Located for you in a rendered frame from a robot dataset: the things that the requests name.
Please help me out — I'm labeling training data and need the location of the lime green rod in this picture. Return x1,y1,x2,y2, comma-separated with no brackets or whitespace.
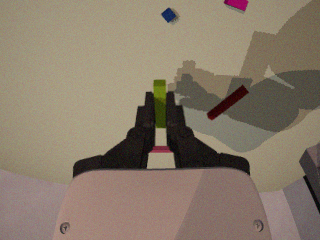
153,80,166,128

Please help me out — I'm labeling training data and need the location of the small blue block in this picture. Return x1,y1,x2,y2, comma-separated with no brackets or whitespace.
161,7,176,23

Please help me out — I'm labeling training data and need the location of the dark red rod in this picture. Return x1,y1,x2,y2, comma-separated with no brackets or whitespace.
207,85,249,120

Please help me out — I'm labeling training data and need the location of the magenta block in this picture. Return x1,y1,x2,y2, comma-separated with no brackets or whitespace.
224,0,248,11

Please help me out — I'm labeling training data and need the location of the pink rod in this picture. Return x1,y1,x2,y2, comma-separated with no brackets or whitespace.
150,146,172,153

